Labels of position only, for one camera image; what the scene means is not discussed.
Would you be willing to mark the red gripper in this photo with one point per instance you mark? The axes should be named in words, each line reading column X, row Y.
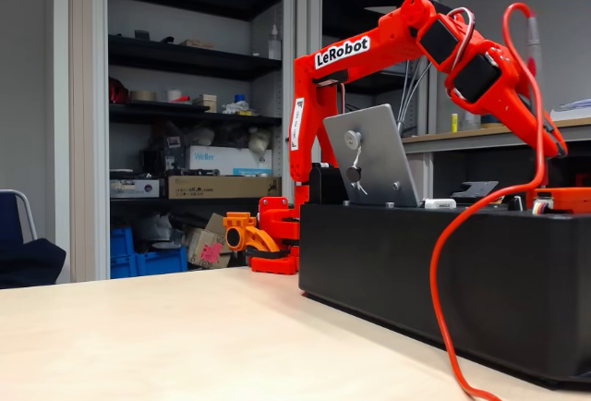
column 517, row 104

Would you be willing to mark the grey test probe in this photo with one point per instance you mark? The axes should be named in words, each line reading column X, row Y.
column 534, row 45

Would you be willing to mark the grey metal hinged lid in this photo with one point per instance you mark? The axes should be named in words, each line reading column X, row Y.
column 378, row 161

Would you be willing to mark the red robot arm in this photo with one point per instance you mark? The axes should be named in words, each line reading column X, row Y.
column 305, row 110

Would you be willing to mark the white paper stack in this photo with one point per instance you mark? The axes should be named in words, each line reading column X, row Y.
column 577, row 107

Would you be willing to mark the dark blue tape roll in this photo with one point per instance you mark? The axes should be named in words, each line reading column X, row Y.
column 488, row 123

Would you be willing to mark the white cylinder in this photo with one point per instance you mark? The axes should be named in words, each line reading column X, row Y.
column 470, row 123

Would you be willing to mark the red display module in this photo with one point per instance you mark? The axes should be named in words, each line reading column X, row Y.
column 568, row 198

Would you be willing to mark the yellow glue stick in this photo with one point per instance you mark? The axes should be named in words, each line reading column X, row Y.
column 454, row 123

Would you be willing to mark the wooden top desk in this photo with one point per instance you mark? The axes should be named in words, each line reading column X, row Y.
column 438, row 137

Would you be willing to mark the black task box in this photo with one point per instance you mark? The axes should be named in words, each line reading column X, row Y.
column 508, row 281

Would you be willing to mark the white plastic bottle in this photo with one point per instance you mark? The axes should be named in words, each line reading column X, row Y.
column 274, row 47

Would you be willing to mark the white stuffed bag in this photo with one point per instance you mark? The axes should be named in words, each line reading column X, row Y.
column 258, row 140

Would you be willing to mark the white crumpled cloth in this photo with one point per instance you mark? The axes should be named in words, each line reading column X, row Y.
column 236, row 107

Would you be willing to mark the orange printed clamp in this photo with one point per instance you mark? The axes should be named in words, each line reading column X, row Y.
column 251, row 234

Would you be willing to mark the white Weller box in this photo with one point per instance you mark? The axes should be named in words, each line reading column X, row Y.
column 217, row 165

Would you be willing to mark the small wooden box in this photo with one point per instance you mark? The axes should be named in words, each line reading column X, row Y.
column 205, row 103

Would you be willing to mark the long brown cardboard box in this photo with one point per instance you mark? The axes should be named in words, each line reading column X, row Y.
column 208, row 187

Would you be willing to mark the small brown cardboard box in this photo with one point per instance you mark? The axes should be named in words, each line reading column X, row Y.
column 216, row 224

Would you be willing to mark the flat cardboard piece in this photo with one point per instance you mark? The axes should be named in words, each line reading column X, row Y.
column 196, row 44

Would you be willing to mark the cardboard box pink sticker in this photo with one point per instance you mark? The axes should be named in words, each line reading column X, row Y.
column 198, row 246

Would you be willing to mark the white tape roll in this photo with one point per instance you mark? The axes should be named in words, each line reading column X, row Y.
column 174, row 95

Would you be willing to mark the grey crumpled plastic bag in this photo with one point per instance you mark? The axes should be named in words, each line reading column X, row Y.
column 159, row 230

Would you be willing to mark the beige tape roll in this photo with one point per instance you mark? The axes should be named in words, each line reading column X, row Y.
column 143, row 96

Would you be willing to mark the low blue plastic crate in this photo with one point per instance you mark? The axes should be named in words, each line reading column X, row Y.
column 161, row 262

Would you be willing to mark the small dark block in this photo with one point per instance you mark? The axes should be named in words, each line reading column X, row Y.
column 141, row 35

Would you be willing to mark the grey white flat box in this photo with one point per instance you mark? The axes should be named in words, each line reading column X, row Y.
column 134, row 188

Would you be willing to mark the red rounded object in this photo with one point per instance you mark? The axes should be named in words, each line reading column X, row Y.
column 117, row 93

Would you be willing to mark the tall blue plastic crate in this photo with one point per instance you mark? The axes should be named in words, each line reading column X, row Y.
column 121, row 253

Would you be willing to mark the dark jacket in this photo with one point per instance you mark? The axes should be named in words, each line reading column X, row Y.
column 27, row 262

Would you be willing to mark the black latch bracket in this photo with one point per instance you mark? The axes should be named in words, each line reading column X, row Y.
column 475, row 188

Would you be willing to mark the blue metal frame chair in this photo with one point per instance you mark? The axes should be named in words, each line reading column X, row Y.
column 9, row 216

